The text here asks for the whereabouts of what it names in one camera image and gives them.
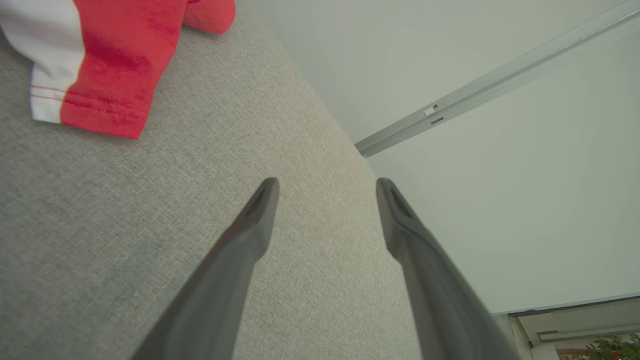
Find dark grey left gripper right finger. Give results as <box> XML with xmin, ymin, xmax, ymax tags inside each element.
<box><xmin>375</xmin><ymin>177</ymin><xmax>524</xmax><ymax>360</ymax></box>

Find red and white sports jersey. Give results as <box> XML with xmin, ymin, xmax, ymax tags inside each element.
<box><xmin>0</xmin><ymin>0</ymin><xmax>237</xmax><ymax>140</ymax></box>

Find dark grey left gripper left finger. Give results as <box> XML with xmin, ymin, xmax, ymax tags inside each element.
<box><xmin>131</xmin><ymin>177</ymin><xmax>280</xmax><ymax>360</ymax></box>

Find grey fabric sofa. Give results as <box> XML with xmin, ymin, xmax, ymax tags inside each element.
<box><xmin>0</xmin><ymin>0</ymin><xmax>426</xmax><ymax>360</ymax></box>

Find green leafy plant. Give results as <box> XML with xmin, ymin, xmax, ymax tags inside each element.
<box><xmin>582</xmin><ymin>332</ymin><xmax>640</xmax><ymax>360</ymax></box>

